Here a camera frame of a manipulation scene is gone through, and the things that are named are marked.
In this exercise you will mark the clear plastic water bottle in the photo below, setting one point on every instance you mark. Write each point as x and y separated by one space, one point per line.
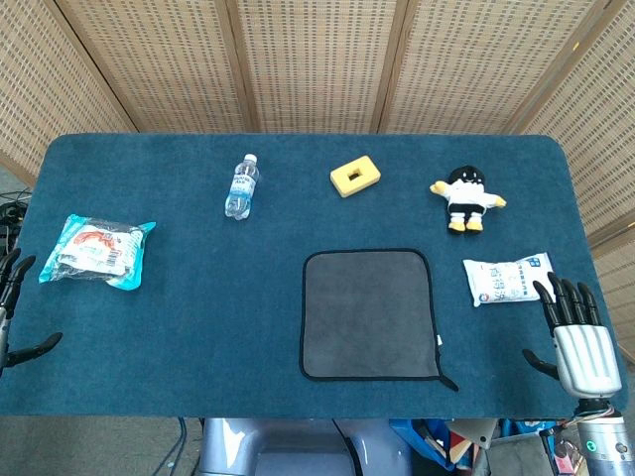
242 186

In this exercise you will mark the white tissue packet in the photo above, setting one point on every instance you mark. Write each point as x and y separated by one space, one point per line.
501 280

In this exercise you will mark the teal snack bag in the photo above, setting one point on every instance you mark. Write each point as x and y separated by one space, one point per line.
94 250

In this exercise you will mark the black white plush toy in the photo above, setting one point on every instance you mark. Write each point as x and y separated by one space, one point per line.
466 198

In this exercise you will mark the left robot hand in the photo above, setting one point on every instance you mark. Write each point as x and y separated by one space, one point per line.
17 277

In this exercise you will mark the blue table cover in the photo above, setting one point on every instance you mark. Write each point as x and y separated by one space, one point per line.
198 322

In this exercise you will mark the blue bag with books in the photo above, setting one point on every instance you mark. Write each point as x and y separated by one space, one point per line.
436 441

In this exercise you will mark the grey robot torso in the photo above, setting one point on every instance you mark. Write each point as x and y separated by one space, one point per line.
278 446

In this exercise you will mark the yellow sponge block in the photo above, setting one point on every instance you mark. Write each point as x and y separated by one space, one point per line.
367 173

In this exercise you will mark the grey cloth mat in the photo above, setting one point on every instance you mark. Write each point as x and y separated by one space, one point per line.
367 312

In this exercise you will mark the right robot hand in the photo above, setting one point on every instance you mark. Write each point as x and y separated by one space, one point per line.
588 357

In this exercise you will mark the woven wooden folding screen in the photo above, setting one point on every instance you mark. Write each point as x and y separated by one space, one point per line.
317 64

